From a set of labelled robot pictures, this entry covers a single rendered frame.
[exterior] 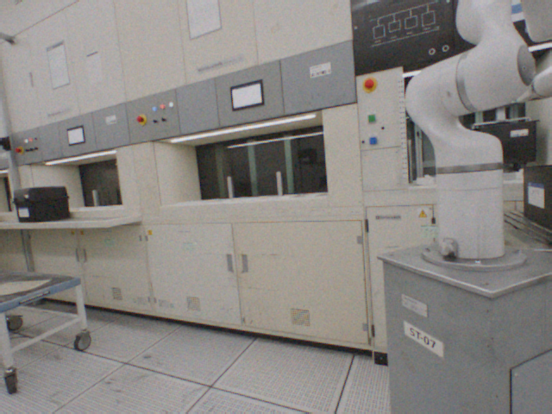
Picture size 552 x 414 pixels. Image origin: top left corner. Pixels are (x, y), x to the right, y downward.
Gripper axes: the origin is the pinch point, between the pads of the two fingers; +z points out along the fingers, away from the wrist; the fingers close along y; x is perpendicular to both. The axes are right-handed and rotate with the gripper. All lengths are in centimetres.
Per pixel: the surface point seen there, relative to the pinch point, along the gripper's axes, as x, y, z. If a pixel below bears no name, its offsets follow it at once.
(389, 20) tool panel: 41, -46, 4
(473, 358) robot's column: -56, -35, -82
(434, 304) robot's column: -50, -40, -77
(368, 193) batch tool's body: -33, -59, 4
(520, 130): -10.7, 4.7, 22.1
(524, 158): -22.9, 6.3, 22.9
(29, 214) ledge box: -32, -297, -13
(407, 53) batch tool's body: 25.9, -39.8, 3.3
